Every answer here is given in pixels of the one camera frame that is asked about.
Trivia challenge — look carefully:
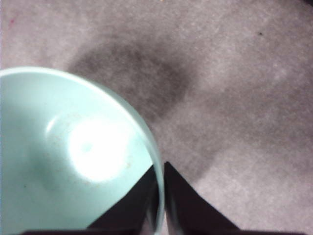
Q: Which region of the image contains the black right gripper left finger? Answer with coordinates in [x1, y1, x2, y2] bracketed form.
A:
[88, 164, 160, 231]

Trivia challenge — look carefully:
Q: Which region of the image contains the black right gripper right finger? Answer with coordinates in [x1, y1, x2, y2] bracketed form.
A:
[164, 161, 243, 232]

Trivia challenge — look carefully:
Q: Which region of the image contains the teal ribbed bowl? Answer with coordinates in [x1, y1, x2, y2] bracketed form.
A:
[0, 66, 165, 235]

